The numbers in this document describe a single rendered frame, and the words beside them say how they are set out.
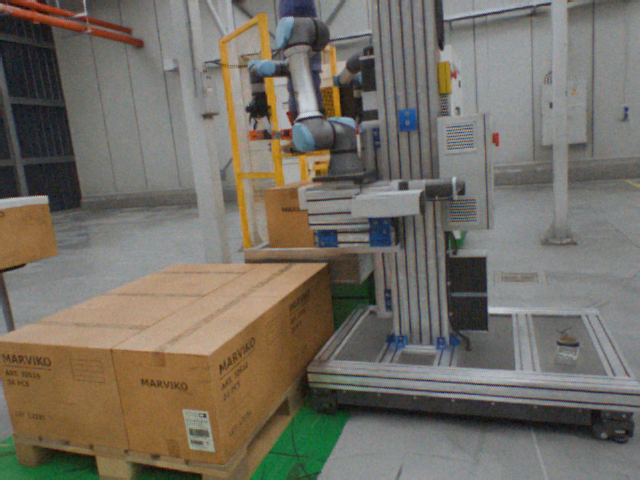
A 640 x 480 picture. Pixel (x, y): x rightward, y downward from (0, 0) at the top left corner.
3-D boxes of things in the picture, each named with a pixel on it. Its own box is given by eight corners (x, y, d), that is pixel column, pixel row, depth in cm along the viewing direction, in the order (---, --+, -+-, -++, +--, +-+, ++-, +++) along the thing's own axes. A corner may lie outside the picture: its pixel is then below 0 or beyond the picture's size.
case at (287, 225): (308, 236, 348) (303, 179, 341) (363, 235, 333) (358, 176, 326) (270, 257, 293) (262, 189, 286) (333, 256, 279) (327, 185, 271)
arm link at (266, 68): (281, 58, 231) (273, 62, 241) (259, 58, 226) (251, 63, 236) (283, 75, 233) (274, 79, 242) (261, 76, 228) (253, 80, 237)
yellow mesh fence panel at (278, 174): (244, 286, 442) (213, 41, 403) (254, 284, 448) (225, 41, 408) (291, 308, 370) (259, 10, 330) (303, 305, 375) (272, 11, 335)
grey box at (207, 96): (214, 115, 374) (209, 75, 368) (220, 114, 372) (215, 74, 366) (200, 115, 356) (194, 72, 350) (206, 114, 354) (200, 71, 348)
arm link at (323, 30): (339, 13, 201) (293, 60, 245) (315, 12, 196) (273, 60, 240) (344, 41, 201) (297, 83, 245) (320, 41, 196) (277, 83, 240)
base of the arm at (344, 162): (367, 170, 213) (365, 147, 211) (358, 173, 199) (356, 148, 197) (334, 173, 218) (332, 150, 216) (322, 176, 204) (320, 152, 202)
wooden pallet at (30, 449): (187, 347, 312) (184, 325, 309) (337, 356, 277) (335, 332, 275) (19, 464, 202) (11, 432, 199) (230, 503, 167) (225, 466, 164)
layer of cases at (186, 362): (184, 326, 309) (174, 264, 302) (334, 332, 275) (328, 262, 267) (12, 432, 199) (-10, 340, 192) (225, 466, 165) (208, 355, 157)
